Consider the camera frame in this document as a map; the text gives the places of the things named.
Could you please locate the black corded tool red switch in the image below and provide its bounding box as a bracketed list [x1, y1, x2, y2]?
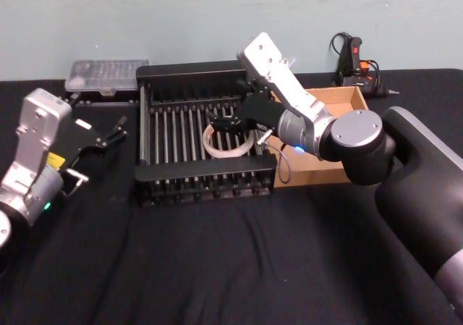
[328, 31, 401, 98]

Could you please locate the clear plastic case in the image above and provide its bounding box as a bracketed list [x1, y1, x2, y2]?
[64, 59, 151, 96]

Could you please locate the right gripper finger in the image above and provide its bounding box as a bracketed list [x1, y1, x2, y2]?
[205, 112, 247, 135]
[235, 80, 260, 96]

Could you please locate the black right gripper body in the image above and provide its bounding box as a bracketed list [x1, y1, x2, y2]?
[236, 88, 287, 133]

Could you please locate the plain pale wall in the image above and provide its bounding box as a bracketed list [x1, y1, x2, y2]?
[0, 0, 463, 84]

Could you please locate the black rack with steel bars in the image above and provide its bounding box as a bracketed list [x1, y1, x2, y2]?
[133, 60, 279, 208]

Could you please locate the black table cloth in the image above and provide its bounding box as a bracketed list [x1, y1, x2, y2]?
[0, 67, 463, 325]

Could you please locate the shallow brown cardboard tray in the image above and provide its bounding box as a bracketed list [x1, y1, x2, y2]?
[266, 85, 370, 188]

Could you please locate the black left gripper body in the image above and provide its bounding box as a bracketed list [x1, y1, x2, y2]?
[48, 117, 110, 177]

